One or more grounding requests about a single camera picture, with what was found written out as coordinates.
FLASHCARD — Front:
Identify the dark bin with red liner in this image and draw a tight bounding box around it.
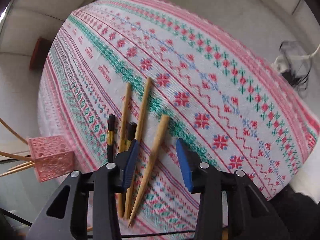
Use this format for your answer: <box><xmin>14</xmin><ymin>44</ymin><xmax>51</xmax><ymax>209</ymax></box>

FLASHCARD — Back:
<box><xmin>29</xmin><ymin>37</ymin><xmax>52</xmax><ymax>71</ymax></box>

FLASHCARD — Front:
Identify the bamboo chopstick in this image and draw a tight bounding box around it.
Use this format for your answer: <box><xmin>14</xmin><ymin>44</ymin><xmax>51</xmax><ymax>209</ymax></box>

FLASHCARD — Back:
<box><xmin>124</xmin><ymin>77</ymin><xmax>152</xmax><ymax>220</ymax></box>
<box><xmin>118</xmin><ymin>83</ymin><xmax>131</xmax><ymax>218</ymax></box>
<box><xmin>0</xmin><ymin>164</ymin><xmax>35</xmax><ymax>177</ymax></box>
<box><xmin>0</xmin><ymin>151</ymin><xmax>33</xmax><ymax>161</ymax></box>
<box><xmin>0</xmin><ymin>118</ymin><xmax>28</xmax><ymax>145</ymax></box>
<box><xmin>127</xmin><ymin>114</ymin><xmax>170</xmax><ymax>228</ymax></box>
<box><xmin>8</xmin><ymin>161</ymin><xmax>34</xmax><ymax>171</ymax></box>

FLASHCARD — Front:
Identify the white power strip with cables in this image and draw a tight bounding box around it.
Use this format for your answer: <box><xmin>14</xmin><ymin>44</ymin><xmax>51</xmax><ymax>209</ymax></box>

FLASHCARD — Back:
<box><xmin>271</xmin><ymin>41</ymin><xmax>319</xmax><ymax>98</ymax></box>

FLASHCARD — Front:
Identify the patterned striped tablecloth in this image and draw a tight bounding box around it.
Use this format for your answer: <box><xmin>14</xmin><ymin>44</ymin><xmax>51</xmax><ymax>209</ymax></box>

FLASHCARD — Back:
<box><xmin>38</xmin><ymin>0</ymin><xmax>319</xmax><ymax>239</ymax></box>

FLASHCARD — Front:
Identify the black gold-banded chopstick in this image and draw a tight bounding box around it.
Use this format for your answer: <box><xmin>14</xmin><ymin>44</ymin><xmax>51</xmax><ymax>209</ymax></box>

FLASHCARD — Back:
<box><xmin>125</xmin><ymin>122</ymin><xmax>137</xmax><ymax>150</ymax></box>
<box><xmin>107</xmin><ymin>114</ymin><xmax>116</xmax><ymax>163</ymax></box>

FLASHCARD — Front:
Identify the pink perforated utensil holder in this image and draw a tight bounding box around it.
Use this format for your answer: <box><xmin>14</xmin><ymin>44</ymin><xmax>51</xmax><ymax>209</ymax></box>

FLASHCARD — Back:
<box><xmin>27</xmin><ymin>135</ymin><xmax>74</xmax><ymax>183</ymax></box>

